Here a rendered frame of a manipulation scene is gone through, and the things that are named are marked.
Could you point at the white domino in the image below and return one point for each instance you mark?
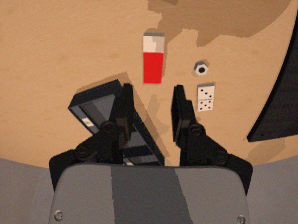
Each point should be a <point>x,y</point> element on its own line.
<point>205,96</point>

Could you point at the dark grey rack of bins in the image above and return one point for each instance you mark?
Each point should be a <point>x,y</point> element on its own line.
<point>96,104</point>

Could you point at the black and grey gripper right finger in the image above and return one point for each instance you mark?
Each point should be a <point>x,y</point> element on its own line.
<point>198,149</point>

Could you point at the grey hex nut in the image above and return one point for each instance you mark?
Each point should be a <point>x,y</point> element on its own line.
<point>200,68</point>

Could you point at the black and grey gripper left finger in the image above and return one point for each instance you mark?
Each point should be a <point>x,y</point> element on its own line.
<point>107,143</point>

